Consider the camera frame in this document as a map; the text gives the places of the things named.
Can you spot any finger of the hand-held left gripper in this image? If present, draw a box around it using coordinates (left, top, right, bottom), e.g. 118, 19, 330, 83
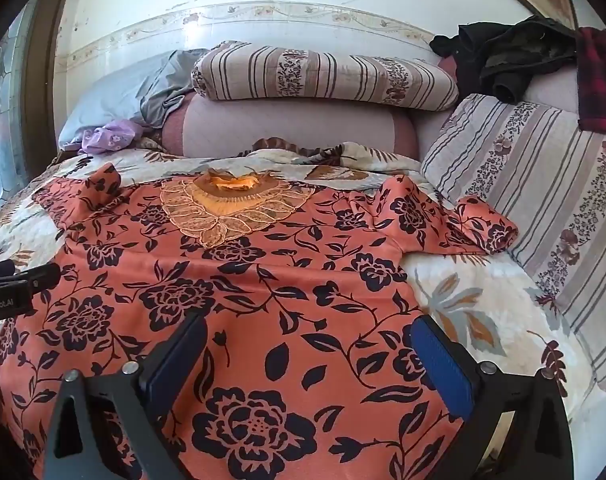
13, 263, 62, 294

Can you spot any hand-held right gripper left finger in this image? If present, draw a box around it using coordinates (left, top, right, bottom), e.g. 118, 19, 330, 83
42, 312, 209, 480

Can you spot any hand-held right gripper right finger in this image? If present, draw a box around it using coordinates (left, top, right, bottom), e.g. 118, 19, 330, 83
410, 315, 576, 480

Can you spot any orange floral garment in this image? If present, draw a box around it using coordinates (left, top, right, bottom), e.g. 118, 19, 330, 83
0, 162, 520, 480

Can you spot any leaf print blanket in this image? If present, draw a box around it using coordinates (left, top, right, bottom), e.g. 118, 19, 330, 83
0, 140, 598, 480

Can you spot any purple floral cloth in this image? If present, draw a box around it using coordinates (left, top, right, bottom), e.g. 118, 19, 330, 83
80, 119, 144, 155

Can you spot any stained glass window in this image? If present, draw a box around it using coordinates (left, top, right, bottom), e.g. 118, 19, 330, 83
0, 5, 39, 211

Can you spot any grey-blue cloth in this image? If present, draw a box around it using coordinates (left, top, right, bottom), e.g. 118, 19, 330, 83
58, 49, 211, 151

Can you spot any striped floral pillow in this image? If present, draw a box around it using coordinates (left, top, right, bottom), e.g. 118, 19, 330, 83
420, 94, 606, 393

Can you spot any striped rolled bolster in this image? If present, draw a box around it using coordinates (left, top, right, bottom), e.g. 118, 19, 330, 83
190, 42, 460, 112

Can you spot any black jacket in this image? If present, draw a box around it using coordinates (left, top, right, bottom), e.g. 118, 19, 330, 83
429, 16, 581, 103

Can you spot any red plaid cloth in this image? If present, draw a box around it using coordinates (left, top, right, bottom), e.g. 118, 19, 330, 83
575, 26, 606, 136

